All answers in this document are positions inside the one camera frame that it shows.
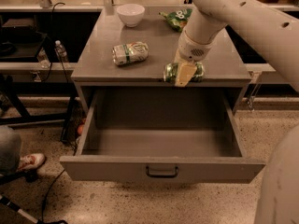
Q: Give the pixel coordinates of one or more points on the white bowl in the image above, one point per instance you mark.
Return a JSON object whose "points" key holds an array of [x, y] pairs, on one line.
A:
{"points": [[131, 14]]}

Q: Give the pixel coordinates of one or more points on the white orange sneaker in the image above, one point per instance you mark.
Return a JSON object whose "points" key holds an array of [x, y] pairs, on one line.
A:
{"points": [[31, 162]]}

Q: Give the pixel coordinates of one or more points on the black drawer handle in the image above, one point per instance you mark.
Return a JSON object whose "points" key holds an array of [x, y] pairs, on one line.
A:
{"points": [[156, 173]]}

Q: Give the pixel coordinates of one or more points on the black white striped pole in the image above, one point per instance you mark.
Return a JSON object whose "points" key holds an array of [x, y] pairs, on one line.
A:
{"points": [[7, 202]]}

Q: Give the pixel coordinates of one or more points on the white green soda can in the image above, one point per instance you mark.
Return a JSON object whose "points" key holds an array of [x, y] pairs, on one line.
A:
{"points": [[130, 53]]}

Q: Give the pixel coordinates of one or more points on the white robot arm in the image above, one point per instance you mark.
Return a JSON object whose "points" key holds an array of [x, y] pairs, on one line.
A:
{"points": [[274, 36]]}

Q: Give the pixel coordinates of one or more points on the green chip bag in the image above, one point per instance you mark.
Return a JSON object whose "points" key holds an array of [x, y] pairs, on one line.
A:
{"points": [[177, 19]]}

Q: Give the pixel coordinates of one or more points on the black side table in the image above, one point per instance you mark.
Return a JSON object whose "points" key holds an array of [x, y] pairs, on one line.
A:
{"points": [[29, 67]]}

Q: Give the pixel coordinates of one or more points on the black wire basket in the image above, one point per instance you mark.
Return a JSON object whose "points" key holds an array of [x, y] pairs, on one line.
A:
{"points": [[75, 115]]}

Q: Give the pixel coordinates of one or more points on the grey metal cabinet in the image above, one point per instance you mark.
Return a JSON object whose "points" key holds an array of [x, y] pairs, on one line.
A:
{"points": [[223, 66]]}

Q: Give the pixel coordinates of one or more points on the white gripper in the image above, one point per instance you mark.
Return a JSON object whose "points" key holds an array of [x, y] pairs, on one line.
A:
{"points": [[192, 49]]}

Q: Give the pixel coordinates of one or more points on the clear plastic water bottle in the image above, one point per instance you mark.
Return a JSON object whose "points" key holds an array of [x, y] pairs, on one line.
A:
{"points": [[61, 52]]}

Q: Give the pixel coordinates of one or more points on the open grey top drawer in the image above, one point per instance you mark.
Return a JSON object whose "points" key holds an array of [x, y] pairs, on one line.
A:
{"points": [[130, 128]]}

